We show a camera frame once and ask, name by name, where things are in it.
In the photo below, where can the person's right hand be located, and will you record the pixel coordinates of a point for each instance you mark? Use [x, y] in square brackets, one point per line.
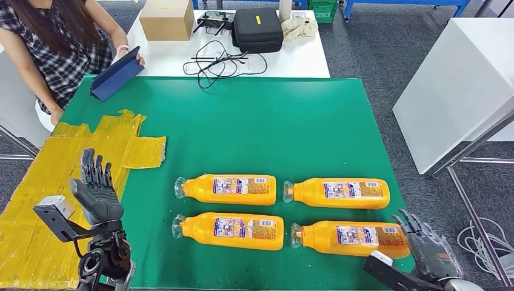
[57, 115]

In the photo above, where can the person's left hand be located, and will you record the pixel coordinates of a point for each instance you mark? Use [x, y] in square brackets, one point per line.
[130, 53]

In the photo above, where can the black device with antennas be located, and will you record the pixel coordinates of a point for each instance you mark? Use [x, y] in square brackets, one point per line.
[214, 20]

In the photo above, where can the tablet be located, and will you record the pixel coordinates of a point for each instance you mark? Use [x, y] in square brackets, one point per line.
[118, 76]

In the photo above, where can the brown cardboard box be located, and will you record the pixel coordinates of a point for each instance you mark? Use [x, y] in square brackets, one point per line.
[166, 20]

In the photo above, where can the yellow taped cardboard sheet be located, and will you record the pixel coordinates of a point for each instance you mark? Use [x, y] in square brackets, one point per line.
[24, 241]

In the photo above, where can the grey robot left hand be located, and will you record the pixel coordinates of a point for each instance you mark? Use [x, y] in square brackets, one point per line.
[102, 201]

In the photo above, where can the beige cardboard tube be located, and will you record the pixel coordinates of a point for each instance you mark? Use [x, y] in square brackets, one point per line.
[285, 10]

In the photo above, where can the beige cloth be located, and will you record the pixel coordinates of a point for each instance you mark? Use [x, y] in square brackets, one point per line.
[298, 29]

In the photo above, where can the green plastic crate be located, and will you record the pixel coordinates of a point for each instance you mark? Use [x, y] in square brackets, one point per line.
[322, 12]

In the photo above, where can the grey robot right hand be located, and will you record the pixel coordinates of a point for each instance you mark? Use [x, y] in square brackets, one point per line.
[433, 253]

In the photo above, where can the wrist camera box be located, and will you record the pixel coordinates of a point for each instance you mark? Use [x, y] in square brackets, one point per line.
[60, 205]
[385, 273]

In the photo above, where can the orange detergent bottle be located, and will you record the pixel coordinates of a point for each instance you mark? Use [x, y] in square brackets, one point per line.
[317, 241]
[200, 190]
[309, 194]
[196, 231]

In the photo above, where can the person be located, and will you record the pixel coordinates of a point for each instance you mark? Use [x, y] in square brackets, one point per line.
[60, 40]

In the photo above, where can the blue metal rack frame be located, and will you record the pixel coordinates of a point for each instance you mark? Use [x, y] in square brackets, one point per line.
[195, 4]
[347, 10]

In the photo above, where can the black zip case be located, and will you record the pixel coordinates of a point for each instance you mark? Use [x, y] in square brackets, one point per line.
[257, 34]

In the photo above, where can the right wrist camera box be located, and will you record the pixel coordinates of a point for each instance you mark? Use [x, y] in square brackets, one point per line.
[385, 273]

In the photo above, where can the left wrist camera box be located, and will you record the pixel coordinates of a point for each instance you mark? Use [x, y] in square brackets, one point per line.
[60, 205]

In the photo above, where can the green table mat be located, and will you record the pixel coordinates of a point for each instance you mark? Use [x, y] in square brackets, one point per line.
[241, 132]

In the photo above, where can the steel table leg frame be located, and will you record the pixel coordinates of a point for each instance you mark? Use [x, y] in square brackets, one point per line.
[474, 145]

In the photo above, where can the white table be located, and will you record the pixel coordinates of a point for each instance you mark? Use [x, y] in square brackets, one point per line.
[461, 88]
[289, 60]
[16, 100]

